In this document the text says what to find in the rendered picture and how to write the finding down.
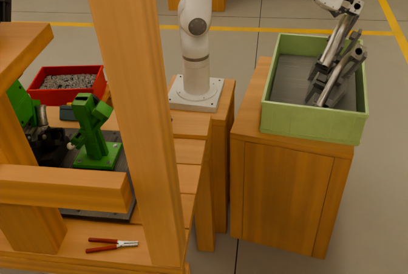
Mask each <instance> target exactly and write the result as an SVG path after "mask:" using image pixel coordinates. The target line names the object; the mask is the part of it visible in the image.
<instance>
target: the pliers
mask: <svg viewBox="0 0 408 274"><path fill-rule="evenodd" d="M88 241H89V242H101V243H109V244H117V245H109V246H104V247H95V248H87V249H86V253H93V252H102V251H106V250H115V249H118V248H120V247H137V246H138V241H119V240H117V239H104V238H89V239H88Z"/></svg>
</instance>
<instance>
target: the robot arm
mask: <svg viewBox="0 0 408 274"><path fill-rule="evenodd" d="M345 1H348V2H350V4H351V5H352V4H353V1H354V0H345ZM342 2H343V0H314V3H315V4H317V5H318V6H320V7H321V8H323V9H324V10H326V11H328V12H330V13H331V14H332V15H333V17H334V18H335V17H337V16H339V15H341V14H343V13H347V14H349V15H351V16H356V14H354V13H352V12H350V11H349V10H350V9H347V8H345V7H343V6H342V5H341V4H342ZM337 10H339V12H337ZM336 12H337V13H336ZM211 18H212V0H180V2H179V4H178V25H179V31H180V41H181V48H182V67H183V81H181V82H179V84H178V85H177V88H176V91H177V95H178V96H179V97H180V98H182V99H184V100H187V101H194V102H198V101H205V100H209V99H210V98H212V97H213V96H215V94H216V93H217V85H216V84H215V82H213V81H212V80H210V79H209V39H208V30H209V28H210V26H211Z"/></svg>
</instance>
